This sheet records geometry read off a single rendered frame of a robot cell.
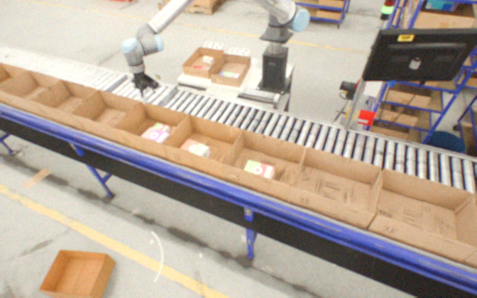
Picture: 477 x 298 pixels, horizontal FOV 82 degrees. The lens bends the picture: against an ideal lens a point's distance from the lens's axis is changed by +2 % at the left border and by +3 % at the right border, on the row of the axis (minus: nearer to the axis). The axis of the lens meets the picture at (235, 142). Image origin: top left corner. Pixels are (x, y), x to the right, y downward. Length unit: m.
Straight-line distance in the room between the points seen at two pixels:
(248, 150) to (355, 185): 0.66
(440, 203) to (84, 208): 2.74
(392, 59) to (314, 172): 0.73
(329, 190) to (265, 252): 0.95
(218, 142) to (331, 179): 0.74
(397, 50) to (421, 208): 0.83
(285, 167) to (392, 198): 0.58
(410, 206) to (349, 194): 0.30
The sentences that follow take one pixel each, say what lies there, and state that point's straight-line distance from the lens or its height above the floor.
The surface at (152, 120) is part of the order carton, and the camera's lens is 2.10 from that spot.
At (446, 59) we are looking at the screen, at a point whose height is 1.41.
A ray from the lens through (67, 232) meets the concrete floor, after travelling 2.92.
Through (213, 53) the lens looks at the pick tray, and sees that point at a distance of 2.98.
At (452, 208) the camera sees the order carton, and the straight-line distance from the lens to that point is 1.82.
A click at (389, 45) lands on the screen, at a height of 1.49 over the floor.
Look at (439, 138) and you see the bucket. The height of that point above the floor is 0.21.
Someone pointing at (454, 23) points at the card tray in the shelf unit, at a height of 1.40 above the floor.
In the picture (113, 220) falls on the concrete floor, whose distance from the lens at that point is 2.78.
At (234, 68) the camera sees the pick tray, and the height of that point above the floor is 0.76.
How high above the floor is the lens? 2.21
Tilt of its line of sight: 47 degrees down
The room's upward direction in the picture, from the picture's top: 4 degrees counter-clockwise
